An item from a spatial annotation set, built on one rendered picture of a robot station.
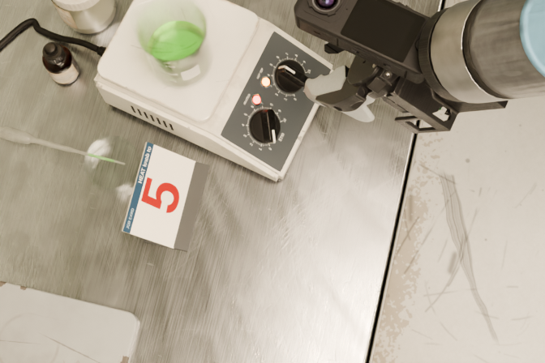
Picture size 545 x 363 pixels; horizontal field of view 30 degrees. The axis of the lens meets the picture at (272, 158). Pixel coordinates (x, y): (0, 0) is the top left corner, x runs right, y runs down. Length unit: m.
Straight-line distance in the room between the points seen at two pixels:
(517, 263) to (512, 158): 0.11
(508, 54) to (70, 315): 0.52
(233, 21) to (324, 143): 0.16
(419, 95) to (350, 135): 0.23
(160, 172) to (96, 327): 0.16
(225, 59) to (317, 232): 0.19
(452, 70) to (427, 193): 0.31
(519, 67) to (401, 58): 0.13
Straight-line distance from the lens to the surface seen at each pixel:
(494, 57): 0.68
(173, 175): 1.00
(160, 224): 0.99
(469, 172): 1.03
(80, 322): 1.00
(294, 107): 0.99
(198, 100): 0.95
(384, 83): 0.80
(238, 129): 0.97
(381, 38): 0.77
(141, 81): 0.96
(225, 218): 1.01
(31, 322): 1.01
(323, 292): 0.99
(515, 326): 1.01
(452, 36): 0.72
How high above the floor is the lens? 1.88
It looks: 75 degrees down
